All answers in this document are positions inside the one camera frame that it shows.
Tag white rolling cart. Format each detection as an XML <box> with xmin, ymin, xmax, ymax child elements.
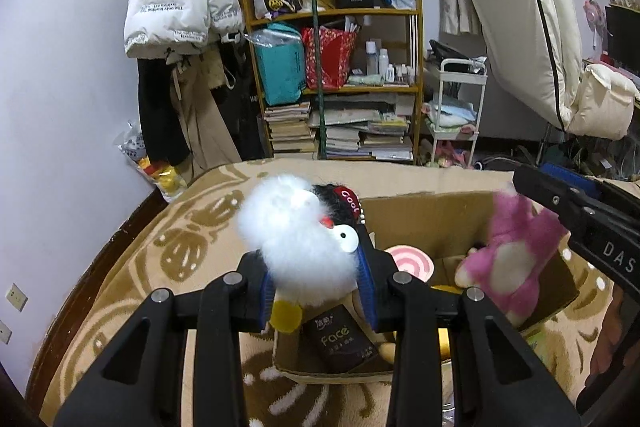
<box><xmin>423</xmin><ymin>55</ymin><xmax>488</xmax><ymax>168</ymax></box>

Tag wooden bookshelf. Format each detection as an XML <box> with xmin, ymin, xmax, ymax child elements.
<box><xmin>273</xmin><ymin>0</ymin><xmax>424</xmax><ymax>154</ymax></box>

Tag stack of books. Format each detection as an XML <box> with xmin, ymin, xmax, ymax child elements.
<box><xmin>264</xmin><ymin>102</ymin><xmax>316</xmax><ymax>153</ymax></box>

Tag white fluffy penguin plush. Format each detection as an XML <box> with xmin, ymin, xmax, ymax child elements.
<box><xmin>238</xmin><ymin>174</ymin><xmax>363</xmax><ymax>334</ymax></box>

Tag green pole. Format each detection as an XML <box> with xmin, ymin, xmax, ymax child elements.
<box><xmin>310</xmin><ymin>0</ymin><xmax>326</xmax><ymax>159</ymax></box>

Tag cream folded mattress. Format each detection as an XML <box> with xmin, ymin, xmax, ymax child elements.
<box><xmin>471</xmin><ymin>0</ymin><xmax>639</xmax><ymax>141</ymax></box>

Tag beige patterned carpet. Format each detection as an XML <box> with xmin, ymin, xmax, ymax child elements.
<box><xmin>39</xmin><ymin>156</ymin><xmax>640</xmax><ymax>427</ymax></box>

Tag red gift bag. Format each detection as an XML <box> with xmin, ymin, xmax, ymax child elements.
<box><xmin>302</xmin><ymin>26</ymin><xmax>357</xmax><ymax>90</ymax></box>

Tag teal shopping bag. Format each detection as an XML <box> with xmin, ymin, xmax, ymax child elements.
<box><xmin>250</xmin><ymin>23</ymin><xmax>306</xmax><ymax>105</ymax></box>

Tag pink white flower plush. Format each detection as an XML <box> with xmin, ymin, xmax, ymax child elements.
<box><xmin>454</xmin><ymin>187</ymin><xmax>567</xmax><ymax>327</ymax></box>

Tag cardboard box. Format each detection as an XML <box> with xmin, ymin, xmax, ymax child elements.
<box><xmin>272</xmin><ymin>192</ymin><xmax>578</xmax><ymax>385</ymax></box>

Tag bag of toys on floor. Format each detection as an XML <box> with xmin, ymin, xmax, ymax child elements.
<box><xmin>113</xmin><ymin>120</ymin><xmax>188</xmax><ymax>202</ymax></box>

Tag pink fan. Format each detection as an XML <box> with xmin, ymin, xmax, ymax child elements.
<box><xmin>582</xmin><ymin>0</ymin><xmax>606</xmax><ymax>61</ymax></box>

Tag white wall socket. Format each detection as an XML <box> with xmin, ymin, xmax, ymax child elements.
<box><xmin>0</xmin><ymin>321</ymin><xmax>12</xmax><ymax>345</ymax></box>
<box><xmin>6</xmin><ymin>283</ymin><xmax>28</xmax><ymax>312</ymax></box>

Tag beige trench coat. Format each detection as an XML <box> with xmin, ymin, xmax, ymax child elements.
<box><xmin>171</xmin><ymin>49</ymin><xmax>241</xmax><ymax>184</ymax></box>

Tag green packet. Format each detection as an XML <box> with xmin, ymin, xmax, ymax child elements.
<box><xmin>522</xmin><ymin>325</ymin><xmax>546</xmax><ymax>355</ymax></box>

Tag black Face tissue pack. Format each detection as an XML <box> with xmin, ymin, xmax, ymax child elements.
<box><xmin>298</xmin><ymin>305</ymin><xmax>378</xmax><ymax>374</ymax></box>

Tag yellow banana plush pouch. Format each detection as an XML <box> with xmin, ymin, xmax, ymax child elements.
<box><xmin>376</xmin><ymin>283</ymin><xmax>464</xmax><ymax>365</ymax></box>

